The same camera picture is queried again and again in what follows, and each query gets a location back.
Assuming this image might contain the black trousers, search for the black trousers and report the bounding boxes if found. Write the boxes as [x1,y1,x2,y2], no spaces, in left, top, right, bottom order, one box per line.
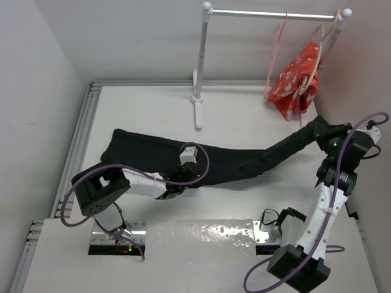
[101,115,329,188]

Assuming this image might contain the pink wire hanger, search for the pink wire hanger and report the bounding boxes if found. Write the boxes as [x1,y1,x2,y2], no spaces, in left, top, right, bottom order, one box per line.
[263,12,288,99]

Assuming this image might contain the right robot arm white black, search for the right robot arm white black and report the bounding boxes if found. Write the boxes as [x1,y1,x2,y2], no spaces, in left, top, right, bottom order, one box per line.
[267,123,377,292]

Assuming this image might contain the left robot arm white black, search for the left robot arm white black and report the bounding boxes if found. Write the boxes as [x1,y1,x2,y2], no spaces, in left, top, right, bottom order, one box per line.
[71,161,205,233]

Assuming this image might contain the wooden hanger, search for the wooden hanger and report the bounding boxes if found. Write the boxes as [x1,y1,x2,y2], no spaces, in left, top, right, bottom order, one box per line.
[294,9,342,95]

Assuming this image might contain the red patterned cloth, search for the red patterned cloth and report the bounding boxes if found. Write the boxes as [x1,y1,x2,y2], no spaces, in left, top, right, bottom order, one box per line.
[267,42,319,121]

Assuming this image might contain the white clothes rack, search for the white clothes rack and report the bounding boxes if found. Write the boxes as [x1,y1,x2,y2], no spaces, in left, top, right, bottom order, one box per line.
[191,1,353,131]

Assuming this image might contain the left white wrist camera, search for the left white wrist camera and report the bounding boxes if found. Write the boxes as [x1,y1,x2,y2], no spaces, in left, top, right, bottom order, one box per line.
[179,146,198,165]

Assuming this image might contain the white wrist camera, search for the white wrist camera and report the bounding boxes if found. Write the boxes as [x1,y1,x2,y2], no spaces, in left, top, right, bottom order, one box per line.
[179,146,198,165]
[357,120,381,145]

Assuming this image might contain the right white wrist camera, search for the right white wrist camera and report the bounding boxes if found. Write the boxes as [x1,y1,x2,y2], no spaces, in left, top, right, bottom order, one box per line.
[357,120,381,145]

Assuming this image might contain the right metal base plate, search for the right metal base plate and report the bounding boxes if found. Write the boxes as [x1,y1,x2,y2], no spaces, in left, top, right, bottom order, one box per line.
[253,220,282,245]

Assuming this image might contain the metal base plate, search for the metal base plate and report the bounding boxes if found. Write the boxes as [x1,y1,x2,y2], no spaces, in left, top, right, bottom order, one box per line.
[90,220,147,246]
[253,220,282,245]

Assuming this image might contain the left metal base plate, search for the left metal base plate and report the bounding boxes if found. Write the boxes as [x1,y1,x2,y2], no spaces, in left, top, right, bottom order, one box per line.
[90,220,147,246]

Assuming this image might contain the aluminium frame rail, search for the aluminium frame rail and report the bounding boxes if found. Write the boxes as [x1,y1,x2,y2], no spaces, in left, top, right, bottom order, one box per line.
[12,81,268,292]

